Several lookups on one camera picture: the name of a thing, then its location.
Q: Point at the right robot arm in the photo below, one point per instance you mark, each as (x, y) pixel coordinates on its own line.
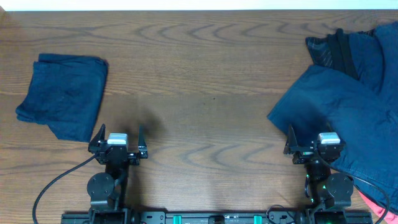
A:
(329, 193)

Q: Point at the folded dark blue garment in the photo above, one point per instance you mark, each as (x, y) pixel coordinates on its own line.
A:
(65, 94)

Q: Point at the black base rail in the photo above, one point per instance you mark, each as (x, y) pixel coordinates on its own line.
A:
(270, 217)

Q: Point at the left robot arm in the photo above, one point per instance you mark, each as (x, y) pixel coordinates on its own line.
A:
(108, 189)

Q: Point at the pink red garment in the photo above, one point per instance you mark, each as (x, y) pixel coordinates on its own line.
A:
(390, 218)

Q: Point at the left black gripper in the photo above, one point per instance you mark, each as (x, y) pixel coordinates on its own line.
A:
(97, 145)

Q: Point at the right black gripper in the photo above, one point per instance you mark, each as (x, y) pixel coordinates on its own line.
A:
(304, 154)

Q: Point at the dark blue shorts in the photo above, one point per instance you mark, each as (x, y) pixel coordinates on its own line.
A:
(363, 114)

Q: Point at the black garment pile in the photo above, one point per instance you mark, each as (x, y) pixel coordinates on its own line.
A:
(358, 54)

